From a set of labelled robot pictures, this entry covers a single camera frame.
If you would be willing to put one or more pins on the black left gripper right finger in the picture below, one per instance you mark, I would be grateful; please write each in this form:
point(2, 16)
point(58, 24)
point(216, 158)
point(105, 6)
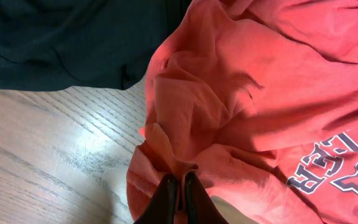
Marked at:
point(199, 206)

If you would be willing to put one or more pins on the red printed t-shirt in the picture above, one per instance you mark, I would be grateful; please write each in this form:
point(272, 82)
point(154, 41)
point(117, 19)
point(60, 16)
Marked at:
point(260, 100)

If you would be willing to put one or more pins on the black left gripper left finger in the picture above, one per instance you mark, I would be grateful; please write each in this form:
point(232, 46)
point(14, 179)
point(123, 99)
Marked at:
point(161, 208)

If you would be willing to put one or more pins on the black t-shirt white logo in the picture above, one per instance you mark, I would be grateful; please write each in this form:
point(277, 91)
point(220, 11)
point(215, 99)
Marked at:
point(51, 45)

